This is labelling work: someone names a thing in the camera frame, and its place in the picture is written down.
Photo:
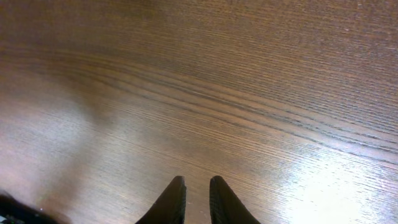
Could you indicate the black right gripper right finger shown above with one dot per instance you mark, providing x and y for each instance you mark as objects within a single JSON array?
[{"x": 225, "y": 206}]

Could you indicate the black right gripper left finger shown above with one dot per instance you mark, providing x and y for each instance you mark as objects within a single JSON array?
[{"x": 169, "y": 208}]

